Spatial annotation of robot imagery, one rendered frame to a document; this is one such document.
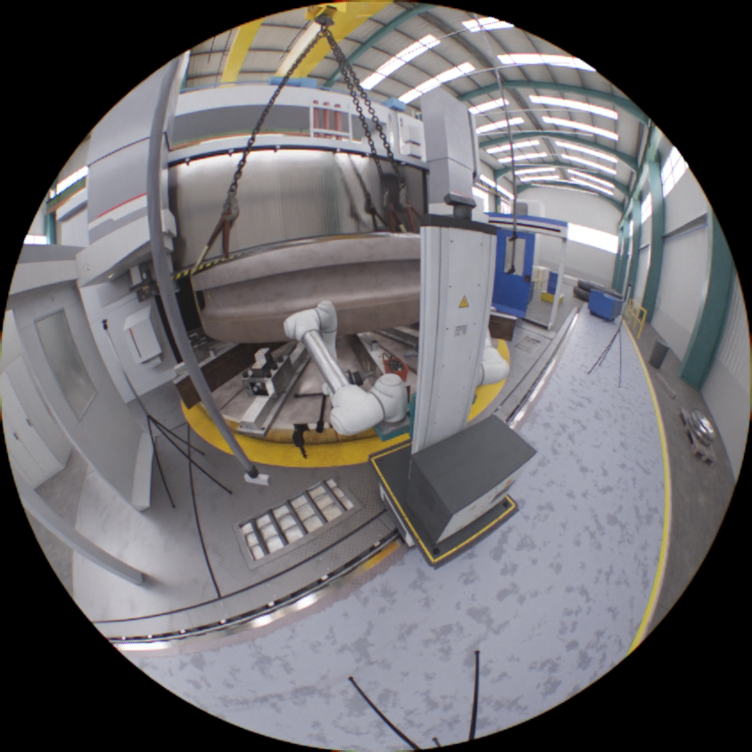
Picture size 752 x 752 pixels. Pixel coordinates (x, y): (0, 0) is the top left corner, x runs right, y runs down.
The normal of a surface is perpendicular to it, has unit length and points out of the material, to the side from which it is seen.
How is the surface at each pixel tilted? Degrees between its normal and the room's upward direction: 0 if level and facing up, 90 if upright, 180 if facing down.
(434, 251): 90
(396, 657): 0
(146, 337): 90
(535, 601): 0
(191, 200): 90
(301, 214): 90
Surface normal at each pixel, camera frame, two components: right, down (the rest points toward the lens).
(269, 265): -0.04, 0.55
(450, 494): -0.05, -0.84
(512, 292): -0.78, 0.37
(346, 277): 0.22, 0.52
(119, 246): 0.62, 0.40
